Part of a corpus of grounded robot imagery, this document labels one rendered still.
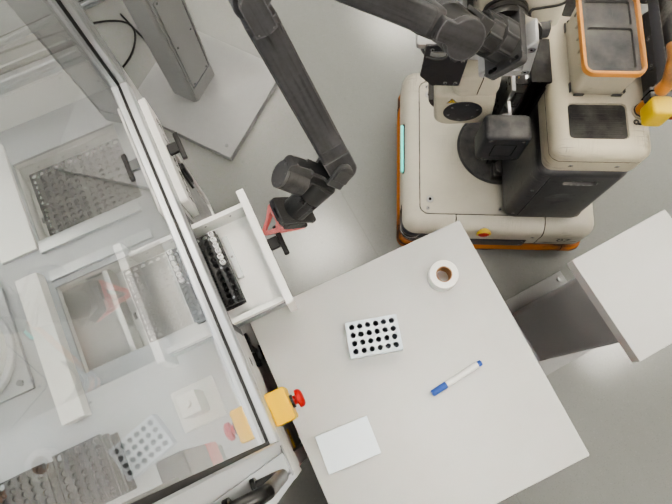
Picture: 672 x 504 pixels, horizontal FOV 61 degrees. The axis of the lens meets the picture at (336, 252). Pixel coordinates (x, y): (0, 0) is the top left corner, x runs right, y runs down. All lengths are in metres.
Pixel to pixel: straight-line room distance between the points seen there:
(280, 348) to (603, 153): 0.94
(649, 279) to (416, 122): 0.96
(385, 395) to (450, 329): 0.22
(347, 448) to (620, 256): 0.81
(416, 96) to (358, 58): 0.49
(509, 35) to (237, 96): 1.52
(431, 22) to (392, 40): 1.56
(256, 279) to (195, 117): 1.23
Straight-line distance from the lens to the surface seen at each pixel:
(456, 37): 1.08
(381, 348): 1.39
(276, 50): 1.00
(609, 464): 2.34
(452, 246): 1.46
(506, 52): 1.17
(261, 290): 1.35
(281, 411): 1.24
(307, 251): 2.22
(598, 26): 1.64
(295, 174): 1.14
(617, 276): 1.56
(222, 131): 2.42
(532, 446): 1.45
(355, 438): 1.37
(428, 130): 2.11
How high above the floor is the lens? 2.14
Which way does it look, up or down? 75 degrees down
